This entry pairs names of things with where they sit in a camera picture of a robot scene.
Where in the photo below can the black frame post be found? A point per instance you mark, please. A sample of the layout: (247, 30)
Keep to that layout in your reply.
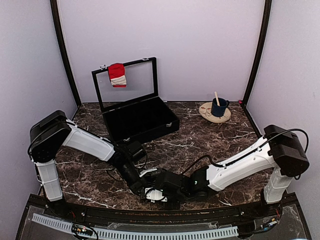
(63, 51)
(259, 51)

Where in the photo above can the white slotted cable duct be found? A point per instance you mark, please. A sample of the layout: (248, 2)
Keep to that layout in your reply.
(100, 233)

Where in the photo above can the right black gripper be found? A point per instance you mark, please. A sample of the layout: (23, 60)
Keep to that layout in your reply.
(173, 206)

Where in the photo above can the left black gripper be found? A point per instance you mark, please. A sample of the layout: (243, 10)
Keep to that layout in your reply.
(140, 183)

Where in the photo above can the wooden stick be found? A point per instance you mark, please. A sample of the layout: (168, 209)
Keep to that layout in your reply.
(217, 98)

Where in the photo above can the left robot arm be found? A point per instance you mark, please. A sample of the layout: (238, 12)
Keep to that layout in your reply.
(55, 131)

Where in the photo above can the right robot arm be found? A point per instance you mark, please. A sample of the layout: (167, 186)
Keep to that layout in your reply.
(279, 149)

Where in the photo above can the black white striped sock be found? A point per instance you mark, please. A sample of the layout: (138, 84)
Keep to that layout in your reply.
(149, 183)

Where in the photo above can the small green circuit board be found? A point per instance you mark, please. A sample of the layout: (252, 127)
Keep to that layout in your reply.
(81, 230)

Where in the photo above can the dark blue mug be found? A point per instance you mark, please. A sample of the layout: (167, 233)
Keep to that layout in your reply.
(218, 110)

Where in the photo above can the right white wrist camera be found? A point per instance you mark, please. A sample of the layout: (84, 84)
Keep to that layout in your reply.
(155, 195)

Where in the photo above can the black display case box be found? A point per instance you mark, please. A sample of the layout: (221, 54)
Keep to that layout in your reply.
(135, 112)

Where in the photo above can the left black frame post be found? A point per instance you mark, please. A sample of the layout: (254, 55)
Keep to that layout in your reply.
(63, 51)

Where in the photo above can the right black frame post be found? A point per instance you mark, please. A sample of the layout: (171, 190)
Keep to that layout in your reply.
(259, 51)

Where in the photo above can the red and beige sock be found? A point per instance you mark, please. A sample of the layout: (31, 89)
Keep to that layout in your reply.
(116, 74)

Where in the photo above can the black front rail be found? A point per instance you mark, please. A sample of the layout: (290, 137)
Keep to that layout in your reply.
(139, 211)

